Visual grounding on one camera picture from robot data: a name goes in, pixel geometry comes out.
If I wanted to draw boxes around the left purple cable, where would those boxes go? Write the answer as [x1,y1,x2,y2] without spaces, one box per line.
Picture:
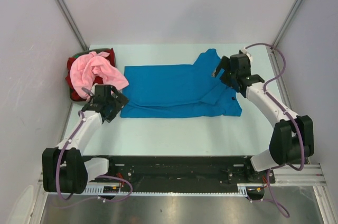
[50,86,134,210]

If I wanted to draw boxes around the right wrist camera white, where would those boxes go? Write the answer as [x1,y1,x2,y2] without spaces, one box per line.
[239,47,253,62]

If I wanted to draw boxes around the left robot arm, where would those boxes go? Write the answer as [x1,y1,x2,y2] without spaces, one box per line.
[42,85,129,195]

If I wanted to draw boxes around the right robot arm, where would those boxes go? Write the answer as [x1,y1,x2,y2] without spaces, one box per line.
[213,52,314,182]

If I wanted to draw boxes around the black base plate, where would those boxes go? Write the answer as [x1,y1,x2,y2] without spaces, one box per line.
[93,155,275,192]

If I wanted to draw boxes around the white cable duct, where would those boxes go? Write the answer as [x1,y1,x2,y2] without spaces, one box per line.
[82,184,265,198]

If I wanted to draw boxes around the red t shirt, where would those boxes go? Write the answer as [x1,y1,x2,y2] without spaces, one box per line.
[65,47,117,102]

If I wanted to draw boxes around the pink t shirt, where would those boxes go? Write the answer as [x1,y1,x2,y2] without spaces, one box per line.
[65,49,129,101]

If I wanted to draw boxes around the blue t shirt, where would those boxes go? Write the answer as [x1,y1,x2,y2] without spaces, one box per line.
[121,49,242,118]

